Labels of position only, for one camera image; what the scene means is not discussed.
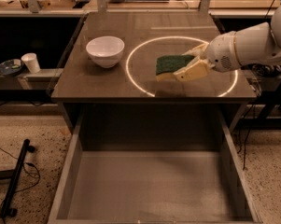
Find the green and yellow sponge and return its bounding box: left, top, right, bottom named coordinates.
left=156, top=54, right=194, bottom=81

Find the coiled black cable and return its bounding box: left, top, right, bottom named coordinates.
left=252, top=63, right=281, bottom=78

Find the black bar on floor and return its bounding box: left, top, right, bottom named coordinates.
left=0, top=139, right=35, bottom=219

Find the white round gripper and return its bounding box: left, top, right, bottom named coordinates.
left=174, top=32, right=241, bottom=82

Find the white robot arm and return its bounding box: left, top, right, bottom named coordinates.
left=174, top=6, right=281, bottom=81

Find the white bowl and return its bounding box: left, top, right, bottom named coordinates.
left=86, top=36, right=125, bottom=68

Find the open grey top drawer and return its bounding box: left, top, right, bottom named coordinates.
left=48, top=104, right=261, bottom=224

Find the black cable on floor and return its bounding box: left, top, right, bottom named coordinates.
left=0, top=136, right=42, bottom=224

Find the grey cabinet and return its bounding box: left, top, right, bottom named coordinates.
left=51, top=11, right=256, bottom=129

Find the white paper cup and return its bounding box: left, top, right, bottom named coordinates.
left=21, top=53, right=40, bottom=74

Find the dark plate with items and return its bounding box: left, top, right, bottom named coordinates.
left=0, top=59, right=23, bottom=77

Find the low shelf on left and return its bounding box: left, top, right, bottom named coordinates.
left=0, top=68, right=63, bottom=91

